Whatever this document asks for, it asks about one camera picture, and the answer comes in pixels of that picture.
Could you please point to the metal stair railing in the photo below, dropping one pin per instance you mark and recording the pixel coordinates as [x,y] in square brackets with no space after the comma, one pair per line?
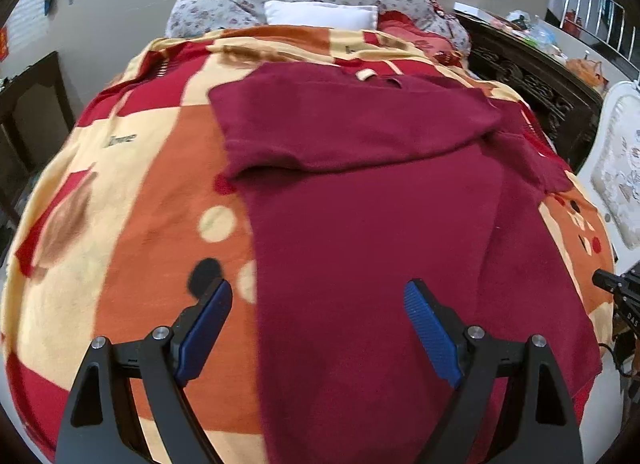
[592,9]

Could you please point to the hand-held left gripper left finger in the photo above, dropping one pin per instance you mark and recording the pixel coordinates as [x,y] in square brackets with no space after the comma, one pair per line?
[202,331]

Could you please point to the dark red knit garment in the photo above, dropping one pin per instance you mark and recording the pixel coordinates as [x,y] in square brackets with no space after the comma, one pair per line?
[360,224]

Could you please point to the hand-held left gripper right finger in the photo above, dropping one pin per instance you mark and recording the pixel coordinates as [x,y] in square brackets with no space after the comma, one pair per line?
[430,329]

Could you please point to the orange plastic bag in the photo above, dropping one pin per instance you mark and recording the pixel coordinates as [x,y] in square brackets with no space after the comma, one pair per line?
[587,72]

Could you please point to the white upholstered chair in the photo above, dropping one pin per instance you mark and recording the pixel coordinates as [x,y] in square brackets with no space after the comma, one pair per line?
[617,164]

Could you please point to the white pillow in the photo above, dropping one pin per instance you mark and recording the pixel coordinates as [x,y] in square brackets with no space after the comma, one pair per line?
[320,14]

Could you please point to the red pillow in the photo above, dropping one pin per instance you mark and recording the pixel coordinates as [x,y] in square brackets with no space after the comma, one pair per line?
[415,32]

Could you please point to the dark carved wooden cabinet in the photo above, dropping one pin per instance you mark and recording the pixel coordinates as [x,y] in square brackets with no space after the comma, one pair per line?
[535,79]

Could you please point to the red wall paper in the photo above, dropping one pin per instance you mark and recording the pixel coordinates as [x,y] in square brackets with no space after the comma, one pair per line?
[4,44]

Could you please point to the orange red cream patchwork blanket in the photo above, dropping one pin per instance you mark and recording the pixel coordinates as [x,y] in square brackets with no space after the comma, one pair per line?
[135,224]

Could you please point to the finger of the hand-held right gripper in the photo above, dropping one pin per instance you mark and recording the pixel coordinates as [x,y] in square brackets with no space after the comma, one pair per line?
[612,281]

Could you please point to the dark wooden furniture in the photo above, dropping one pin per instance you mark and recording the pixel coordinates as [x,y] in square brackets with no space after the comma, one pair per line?
[30,119]

